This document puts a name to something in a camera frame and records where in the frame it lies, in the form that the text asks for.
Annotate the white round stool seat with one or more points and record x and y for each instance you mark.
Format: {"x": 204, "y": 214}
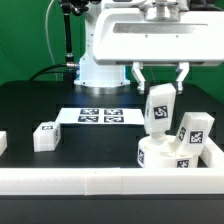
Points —
{"x": 150, "y": 155}

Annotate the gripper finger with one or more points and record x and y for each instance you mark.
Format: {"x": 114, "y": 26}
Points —
{"x": 182, "y": 71}
{"x": 137, "y": 73}

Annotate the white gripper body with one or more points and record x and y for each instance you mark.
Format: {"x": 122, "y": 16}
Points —
{"x": 157, "y": 32}

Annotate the white U-shaped obstacle wall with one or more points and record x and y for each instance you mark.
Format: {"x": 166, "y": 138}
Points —
{"x": 118, "y": 181}

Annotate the white marker sheet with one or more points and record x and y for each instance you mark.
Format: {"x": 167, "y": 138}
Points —
{"x": 100, "y": 116}

